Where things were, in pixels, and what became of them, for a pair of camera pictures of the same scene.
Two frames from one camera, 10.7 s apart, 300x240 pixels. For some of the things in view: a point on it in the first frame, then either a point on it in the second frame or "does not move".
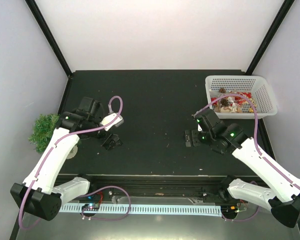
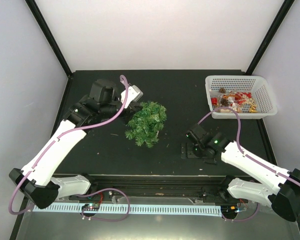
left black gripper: x=116 y=138 -> x=134 y=106
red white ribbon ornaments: x=233 y=100 does not move
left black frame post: x=41 y=19 does not move
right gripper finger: x=189 y=132 -> x=184 y=147
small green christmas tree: x=43 y=129 -> x=145 y=125
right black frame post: x=286 y=6 does not move
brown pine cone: x=222 y=90 does not move
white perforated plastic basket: x=258 y=85 does not move
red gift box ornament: x=212 y=99 does not move
